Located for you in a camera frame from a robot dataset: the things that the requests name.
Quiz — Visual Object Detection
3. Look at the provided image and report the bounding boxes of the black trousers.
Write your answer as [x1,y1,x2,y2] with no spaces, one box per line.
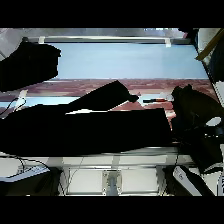
[0,79,175,158]

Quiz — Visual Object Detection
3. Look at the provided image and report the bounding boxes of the black cable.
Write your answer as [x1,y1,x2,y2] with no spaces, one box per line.
[0,154,51,179]
[0,96,27,117]
[66,156,85,195]

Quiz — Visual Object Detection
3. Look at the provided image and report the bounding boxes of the black garment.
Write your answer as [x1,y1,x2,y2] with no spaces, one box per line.
[0,37,63,93]

